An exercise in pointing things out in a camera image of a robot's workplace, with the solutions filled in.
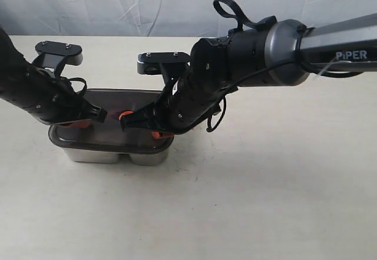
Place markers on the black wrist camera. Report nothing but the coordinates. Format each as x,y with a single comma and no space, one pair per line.
56,55
150,63

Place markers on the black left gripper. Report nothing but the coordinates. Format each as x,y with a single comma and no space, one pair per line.
64,103

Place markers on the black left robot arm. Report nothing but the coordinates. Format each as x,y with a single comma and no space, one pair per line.
39,88

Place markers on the blue wrinkled backdrop cloth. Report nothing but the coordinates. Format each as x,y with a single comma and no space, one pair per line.
152,18

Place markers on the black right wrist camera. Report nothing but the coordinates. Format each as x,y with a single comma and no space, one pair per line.
150,63

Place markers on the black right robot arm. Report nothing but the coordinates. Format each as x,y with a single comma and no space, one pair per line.
281,53

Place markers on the stainless steel lunch box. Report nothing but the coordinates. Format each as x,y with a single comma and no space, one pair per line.
89,156

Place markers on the dark transparent lunch box lid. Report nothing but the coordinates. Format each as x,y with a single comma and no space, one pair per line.
109,136

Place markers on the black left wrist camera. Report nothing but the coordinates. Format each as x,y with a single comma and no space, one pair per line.
56,55

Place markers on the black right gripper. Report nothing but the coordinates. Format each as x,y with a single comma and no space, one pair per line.
184,103

